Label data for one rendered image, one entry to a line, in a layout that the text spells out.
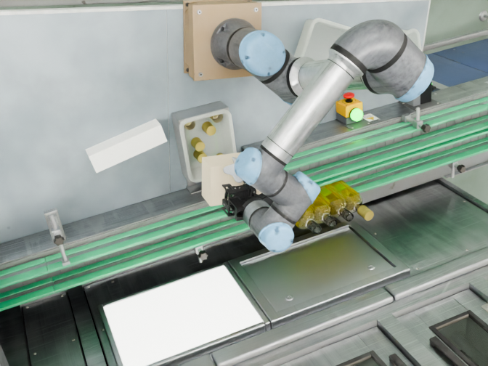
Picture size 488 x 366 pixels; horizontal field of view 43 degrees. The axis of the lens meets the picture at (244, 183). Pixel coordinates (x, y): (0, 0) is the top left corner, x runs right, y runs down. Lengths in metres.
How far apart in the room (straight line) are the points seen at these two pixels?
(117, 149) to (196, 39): 0.41
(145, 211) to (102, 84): 0.43
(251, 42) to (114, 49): 0.44
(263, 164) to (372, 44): 0.35
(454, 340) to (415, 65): 0.76
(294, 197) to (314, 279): 0.53
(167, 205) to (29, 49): 0.64
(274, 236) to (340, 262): 0.57
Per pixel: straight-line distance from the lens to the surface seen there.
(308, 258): 2.01
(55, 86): 1.91
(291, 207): 1.46
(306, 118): 1.38
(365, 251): 2.03
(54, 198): 2.03
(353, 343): 1.77
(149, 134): 1.94
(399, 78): 1.46
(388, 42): 1.41
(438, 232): 2.20
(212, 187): 1.71
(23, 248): 2.01
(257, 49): 1.70
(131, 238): 1.94
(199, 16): 1.86
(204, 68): 1.89
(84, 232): 2.00
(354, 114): 2.19
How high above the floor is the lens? 2.58
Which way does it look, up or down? 56 degrees down
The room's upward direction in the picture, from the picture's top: 136 degrees clockwise
